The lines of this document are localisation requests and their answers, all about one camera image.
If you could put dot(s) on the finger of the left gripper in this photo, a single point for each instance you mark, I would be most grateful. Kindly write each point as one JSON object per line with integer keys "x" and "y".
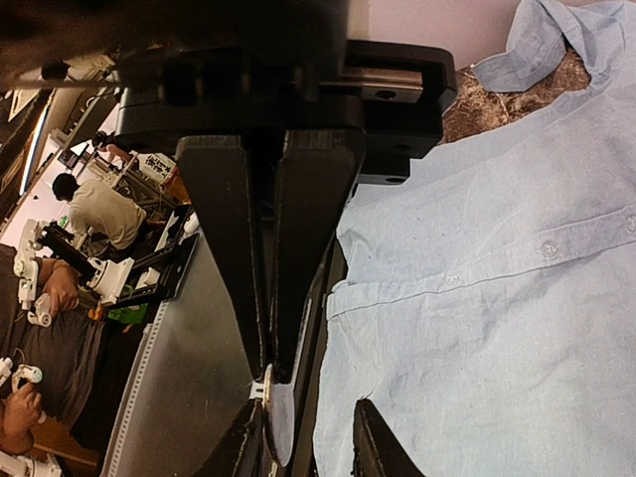
{"x": 216, "y": 172}
{"x": 314, "y": 179}

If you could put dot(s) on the white slotted cable duct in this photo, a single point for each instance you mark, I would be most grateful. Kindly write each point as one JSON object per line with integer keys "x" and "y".
{"x": 123, "y": 422}

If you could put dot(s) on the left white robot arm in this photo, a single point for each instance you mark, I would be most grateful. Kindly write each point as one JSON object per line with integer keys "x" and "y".
{"x": 307, "y": 34}

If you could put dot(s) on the light blue shirt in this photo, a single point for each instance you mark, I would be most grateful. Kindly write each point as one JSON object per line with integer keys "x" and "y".
{"x": 489, "y": 306}

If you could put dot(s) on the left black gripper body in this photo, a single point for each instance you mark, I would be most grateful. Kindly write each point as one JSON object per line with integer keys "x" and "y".
{"x": 396, "y": 93}

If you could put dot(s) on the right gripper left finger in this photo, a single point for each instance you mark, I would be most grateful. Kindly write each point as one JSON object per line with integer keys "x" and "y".
{"x": 239, "y": 451}

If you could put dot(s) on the operator in dark shirt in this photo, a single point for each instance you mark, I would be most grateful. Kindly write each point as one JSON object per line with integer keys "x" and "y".
{"x": 65, "y": 352}

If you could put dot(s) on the round iridescent brooch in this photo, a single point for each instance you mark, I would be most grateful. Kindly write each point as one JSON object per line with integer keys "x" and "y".
{"x": 279, "y": 409}

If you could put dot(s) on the person in white shirt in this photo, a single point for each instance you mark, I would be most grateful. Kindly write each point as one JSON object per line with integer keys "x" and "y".
{"x": 93, "y": 206}

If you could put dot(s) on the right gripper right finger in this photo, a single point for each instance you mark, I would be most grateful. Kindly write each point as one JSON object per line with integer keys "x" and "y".
{"x": 377, "y": 452}

